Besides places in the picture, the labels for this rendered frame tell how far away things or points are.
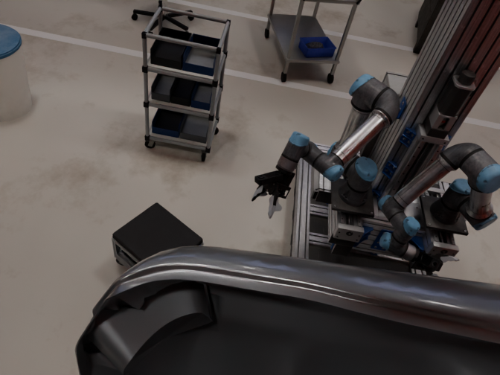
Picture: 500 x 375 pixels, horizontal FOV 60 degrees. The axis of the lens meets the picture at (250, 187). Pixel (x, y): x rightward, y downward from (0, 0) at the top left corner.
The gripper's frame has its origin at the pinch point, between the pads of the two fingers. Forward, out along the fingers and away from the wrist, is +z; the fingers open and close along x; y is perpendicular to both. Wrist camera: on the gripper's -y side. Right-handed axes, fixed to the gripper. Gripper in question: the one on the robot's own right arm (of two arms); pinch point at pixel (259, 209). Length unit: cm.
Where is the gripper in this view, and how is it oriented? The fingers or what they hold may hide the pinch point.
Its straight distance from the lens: 179.2
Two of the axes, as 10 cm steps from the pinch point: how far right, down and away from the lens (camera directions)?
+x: -4.8, -4.4, 7.6
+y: 7.6, 2.2, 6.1
